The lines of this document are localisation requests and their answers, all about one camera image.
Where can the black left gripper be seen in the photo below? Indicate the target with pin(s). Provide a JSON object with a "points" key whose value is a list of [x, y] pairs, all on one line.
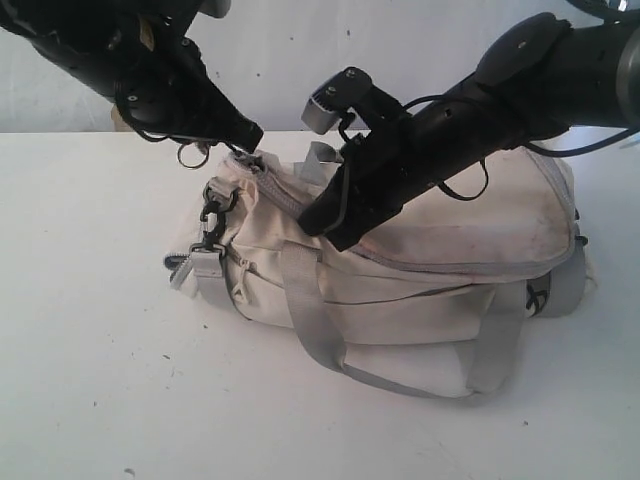
{"points": [[136, 54]]}

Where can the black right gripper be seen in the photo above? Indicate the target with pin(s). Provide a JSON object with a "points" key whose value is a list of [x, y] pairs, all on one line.
{"points": [[386, 172]]}

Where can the zipper pull with metal ring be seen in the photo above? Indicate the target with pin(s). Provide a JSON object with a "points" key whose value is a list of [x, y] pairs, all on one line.
{"points": [[194, 155]]}

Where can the white fabric duffel bag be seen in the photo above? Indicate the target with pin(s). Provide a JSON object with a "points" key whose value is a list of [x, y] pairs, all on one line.
{"points": [[429, 304]]}

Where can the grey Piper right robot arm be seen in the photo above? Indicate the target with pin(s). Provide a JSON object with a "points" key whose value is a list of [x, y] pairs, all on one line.
{"points": [[537, 81]]}

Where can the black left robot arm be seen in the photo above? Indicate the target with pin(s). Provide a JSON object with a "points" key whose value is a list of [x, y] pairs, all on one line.
{"points": [[20, 15]]}

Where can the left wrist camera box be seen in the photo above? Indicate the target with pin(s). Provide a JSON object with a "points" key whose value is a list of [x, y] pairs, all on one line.
{"points": [[217, 9]]}

